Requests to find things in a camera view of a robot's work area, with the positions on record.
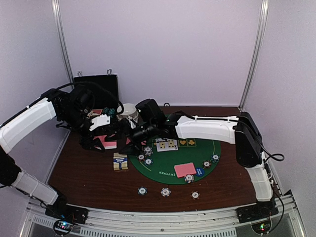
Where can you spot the face-up community card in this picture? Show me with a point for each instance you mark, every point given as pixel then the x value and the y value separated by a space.
pixel 171 145
pixel 161 144

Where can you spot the white ceramic bowl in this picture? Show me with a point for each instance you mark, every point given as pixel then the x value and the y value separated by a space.
pixel 128 110

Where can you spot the aluminium frame post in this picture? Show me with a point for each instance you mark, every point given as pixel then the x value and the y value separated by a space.
pixel 60 31
pixel 263 16

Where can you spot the right aluminium frame post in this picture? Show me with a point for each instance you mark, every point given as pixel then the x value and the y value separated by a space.
pixel 263 16

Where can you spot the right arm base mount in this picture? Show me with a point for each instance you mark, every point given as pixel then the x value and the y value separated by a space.
pixel 255 212

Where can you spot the blue small blind button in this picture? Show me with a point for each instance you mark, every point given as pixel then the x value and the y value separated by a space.
pixel 200 172

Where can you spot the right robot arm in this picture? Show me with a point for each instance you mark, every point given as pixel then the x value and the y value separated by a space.
pixel 238 130

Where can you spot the front aluminium rail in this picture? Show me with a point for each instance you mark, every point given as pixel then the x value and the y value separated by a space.
pixel 222 222

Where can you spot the green round poker mat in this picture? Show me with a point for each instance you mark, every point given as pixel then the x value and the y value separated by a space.
pixel 189 150

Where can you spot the card deck in case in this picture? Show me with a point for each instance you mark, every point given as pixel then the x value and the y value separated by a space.
pixel 95 112

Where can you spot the brown poker chip stack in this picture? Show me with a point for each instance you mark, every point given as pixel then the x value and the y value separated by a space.
pixel 195 195

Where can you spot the teal poker chip stack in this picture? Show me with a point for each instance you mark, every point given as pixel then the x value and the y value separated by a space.
pixel 142 191

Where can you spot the blue white poker chip stack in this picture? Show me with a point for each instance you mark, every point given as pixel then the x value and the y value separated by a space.
pixel 165 192

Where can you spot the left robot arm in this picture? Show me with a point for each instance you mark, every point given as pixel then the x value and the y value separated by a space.
pixel 13 131

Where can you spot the black poker chip case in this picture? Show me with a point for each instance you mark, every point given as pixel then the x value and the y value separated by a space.
pixel 104 89

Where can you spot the gold striped card box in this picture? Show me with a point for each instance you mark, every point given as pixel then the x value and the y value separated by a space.
pixel 120 162

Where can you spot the red playing card deck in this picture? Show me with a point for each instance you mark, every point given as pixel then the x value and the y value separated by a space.
pixel 106 144

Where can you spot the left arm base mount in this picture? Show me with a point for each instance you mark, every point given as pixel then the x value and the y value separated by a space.
pixel 73 215

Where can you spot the left aluminium frame post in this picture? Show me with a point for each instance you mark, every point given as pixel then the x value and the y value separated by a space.
pixel 60 31

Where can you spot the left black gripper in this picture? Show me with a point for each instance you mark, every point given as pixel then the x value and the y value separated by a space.
pixel 88 143

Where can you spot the teal chip row in case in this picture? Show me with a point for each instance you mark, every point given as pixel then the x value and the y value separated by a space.
pixel 109 111

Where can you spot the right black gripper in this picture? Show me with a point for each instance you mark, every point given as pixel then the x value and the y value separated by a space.
pixel 136 147

